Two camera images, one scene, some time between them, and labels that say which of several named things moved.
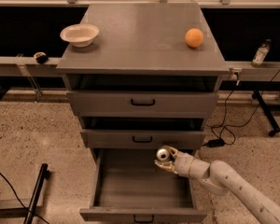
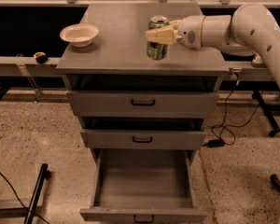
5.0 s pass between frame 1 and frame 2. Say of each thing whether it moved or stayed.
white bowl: stayed
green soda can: moved
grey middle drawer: stayed
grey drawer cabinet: stayed
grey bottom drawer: stayed
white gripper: moved
